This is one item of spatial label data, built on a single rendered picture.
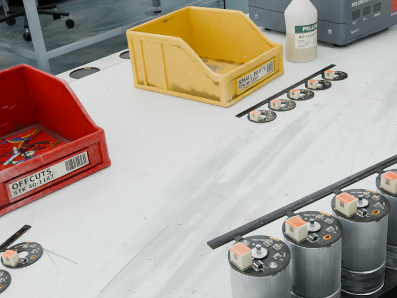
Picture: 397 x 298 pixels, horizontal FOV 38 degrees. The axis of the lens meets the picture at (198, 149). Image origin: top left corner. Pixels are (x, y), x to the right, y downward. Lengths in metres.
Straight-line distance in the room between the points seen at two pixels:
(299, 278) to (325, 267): 0.01
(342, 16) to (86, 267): 0.40
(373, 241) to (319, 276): 0.03
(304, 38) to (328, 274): 0.39
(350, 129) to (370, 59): 0.17
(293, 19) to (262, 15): 0.12
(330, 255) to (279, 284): 0.03
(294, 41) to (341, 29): 0.06
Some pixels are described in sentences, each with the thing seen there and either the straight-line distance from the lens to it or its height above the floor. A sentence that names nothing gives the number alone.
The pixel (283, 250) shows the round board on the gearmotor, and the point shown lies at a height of 0.81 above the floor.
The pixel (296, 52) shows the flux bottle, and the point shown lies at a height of 0.76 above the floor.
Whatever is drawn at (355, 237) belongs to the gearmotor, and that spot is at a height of 0.80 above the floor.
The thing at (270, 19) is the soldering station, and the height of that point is 0.77.
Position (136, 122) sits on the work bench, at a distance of 0.51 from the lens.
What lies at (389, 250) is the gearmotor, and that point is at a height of 0.78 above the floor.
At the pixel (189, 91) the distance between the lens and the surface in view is 0.54.
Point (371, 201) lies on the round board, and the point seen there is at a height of 0.81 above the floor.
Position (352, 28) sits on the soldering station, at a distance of 0.66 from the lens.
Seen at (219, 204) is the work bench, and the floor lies 0.75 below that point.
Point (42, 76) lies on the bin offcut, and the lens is 0.49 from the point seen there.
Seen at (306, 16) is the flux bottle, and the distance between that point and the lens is 0.61.
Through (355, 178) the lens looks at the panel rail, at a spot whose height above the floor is 0.81.
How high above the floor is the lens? 0.96
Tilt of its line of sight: 27 degrees down
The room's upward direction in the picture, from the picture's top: 6 degrees counter-clockwise
